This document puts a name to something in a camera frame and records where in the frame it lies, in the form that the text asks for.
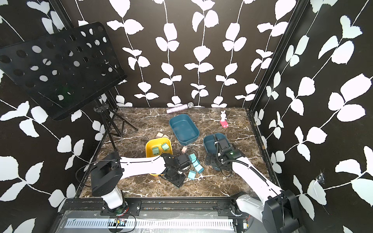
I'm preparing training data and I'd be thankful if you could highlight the blue plug top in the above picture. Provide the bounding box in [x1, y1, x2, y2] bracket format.
[188, 153, 197, 163]

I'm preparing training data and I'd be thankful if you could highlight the blue plug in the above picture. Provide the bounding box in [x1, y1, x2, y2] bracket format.
[192, 159, 200, 167]
[187, 170, 197, 180]
[194, 164, 204, 174]
[188, 153, 197, 163]

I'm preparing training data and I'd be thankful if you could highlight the blue plug bottom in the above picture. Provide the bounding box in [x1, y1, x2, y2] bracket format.
[187, 170, 197, 180]

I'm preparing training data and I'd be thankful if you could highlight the green plug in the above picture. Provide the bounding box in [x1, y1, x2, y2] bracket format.
[161, 143, 170, 151]
[152, 147, 160, 156]

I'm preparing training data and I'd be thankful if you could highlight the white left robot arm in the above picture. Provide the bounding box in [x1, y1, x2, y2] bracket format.
[90, 152, 193, 213]

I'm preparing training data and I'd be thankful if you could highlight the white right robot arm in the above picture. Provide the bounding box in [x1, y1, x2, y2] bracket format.
[204, 133, 303, 233]

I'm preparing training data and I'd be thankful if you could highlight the teal storage box right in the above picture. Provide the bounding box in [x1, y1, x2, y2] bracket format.
[203, 133, 229, 171]

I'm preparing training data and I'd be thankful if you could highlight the teal storage box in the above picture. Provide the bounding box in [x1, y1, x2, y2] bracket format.
[203, 133, 229, 171]
[169, 114, 200, 146]

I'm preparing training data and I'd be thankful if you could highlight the yellow storage box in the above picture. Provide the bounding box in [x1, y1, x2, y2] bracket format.
[145, 137, 174, 177]

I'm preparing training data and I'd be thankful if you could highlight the teal storage box rear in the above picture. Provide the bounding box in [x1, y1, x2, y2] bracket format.
[169, 114, 200, 146]

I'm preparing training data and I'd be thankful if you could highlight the pink plug upper centre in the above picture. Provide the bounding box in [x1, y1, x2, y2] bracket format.
[181, 146, 187, 154]

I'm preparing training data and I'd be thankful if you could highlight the white rabbit pink figurine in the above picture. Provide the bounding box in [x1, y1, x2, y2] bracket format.
[220, 110, 229, 128]

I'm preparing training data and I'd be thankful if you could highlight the pink glitter microphone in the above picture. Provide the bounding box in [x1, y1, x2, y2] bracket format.
[166, 102, 194, 114]

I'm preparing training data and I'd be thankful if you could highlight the black tripod stand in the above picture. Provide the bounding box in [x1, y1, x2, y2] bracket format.
[94, 99, 138, 152]

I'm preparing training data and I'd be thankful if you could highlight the black perforated music stand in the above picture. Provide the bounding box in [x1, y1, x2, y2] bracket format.
[1, 22, 127, 120]

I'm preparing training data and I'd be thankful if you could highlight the black front mounting rail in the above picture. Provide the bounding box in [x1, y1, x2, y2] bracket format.
[62, 197, 247, 217]

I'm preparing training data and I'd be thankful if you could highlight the white perforated cable tray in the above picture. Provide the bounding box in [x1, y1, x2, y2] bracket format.
[63, 218, 234, 231]

